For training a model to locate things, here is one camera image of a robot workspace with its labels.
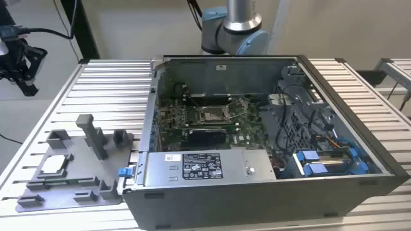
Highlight silver CPU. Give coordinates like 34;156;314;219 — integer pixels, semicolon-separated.
40;155;70;174

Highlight CPU socket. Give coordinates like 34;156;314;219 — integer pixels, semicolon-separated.
199;105;234;125

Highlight grey parts rack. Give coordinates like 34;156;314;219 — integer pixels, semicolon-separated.
16;115;135;213

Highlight green RAM stick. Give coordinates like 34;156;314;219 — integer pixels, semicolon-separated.
43;178;98;186

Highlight silver power supply unit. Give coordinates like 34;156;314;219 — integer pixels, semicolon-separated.
143;149;278;187

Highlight black graphics card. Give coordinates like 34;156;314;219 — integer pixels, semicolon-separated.
182;127;227;148

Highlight metal socket cover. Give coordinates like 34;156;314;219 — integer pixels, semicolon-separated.
226;97;251;119

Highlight green motherboard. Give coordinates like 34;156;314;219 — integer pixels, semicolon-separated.
154;95;269;151

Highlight grey open PC case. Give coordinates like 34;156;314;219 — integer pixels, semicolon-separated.
122;54;411;230

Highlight metal drive cage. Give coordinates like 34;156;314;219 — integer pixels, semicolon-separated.
259;64;354;156

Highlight blue disk carrier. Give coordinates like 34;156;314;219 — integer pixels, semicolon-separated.
303;160;371;178
294;147;359;164

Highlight aluminium slat side table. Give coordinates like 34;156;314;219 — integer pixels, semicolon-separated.
374;57;411;102

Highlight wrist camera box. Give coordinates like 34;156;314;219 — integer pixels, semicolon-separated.
0;24;27;44

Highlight black camera cable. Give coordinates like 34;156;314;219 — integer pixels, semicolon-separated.
19;0;78;40

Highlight black vertical post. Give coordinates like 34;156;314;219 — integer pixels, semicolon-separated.
60;0;102;61

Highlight locking lever wire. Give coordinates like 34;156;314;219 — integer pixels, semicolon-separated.
184;92;203;109

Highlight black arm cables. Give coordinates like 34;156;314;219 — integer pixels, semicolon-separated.
187;0;205;31

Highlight black wire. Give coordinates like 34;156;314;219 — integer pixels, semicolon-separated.
307;104;325;151
274;83;291;154

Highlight coloured wire bundle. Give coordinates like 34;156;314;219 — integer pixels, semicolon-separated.
317;135;350;150

